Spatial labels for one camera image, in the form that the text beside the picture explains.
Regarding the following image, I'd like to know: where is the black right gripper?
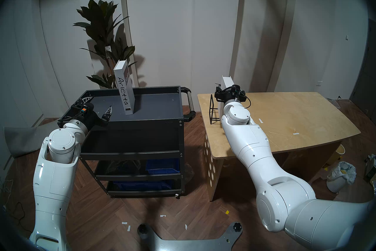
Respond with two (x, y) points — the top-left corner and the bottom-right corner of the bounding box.
(214, 83), (246, 104)

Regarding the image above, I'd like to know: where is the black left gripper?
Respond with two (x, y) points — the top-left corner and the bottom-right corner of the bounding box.
(59, 96), (113, 131)

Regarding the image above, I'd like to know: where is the white Arietta book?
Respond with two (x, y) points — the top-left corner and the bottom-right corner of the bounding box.
(114, 60), (135, 115)

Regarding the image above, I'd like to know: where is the black metal utility cart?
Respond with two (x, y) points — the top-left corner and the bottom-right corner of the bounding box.
(58, 86), (197, 198)

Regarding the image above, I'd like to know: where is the light wooden table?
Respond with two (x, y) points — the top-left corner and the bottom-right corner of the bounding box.
(197, 92), (361, 201)

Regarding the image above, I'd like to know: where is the grey floor mat sheet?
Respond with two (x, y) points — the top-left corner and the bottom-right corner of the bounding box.
(4, 120), (63, 158)

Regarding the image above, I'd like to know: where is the small blue storage bin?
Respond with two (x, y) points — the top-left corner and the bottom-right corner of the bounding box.
(146, 159), (180, 174)

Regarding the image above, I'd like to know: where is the tall green potted plant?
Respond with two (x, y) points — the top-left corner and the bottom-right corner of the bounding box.
(73, 0), (138, 90)

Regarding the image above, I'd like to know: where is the wide blue storage bin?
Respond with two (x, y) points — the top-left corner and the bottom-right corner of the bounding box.
(113, 180), (174, 191)

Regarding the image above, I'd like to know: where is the dark grey door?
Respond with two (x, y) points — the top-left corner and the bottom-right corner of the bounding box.
(350, 18), (376, 124)

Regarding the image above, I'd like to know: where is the white bagged trash bin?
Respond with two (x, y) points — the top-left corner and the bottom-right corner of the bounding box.
(327, 161), (357, 193)

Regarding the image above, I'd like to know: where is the cardboard box clutter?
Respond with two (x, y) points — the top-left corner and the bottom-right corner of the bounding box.
(364, 153), (376, 186)

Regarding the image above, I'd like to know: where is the black wire book stand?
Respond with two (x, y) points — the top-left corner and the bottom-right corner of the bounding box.
(209, 94), (224, 125)

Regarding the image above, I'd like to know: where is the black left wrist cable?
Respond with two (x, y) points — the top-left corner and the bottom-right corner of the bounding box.
(60, 112), (86, 122)

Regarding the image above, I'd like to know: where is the black floor cable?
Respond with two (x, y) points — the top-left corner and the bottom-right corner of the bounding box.
(1, 178), (27, 223)

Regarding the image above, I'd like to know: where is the grey metal robot base plate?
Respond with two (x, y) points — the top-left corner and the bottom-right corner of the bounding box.
(137, 222), (244, 251)

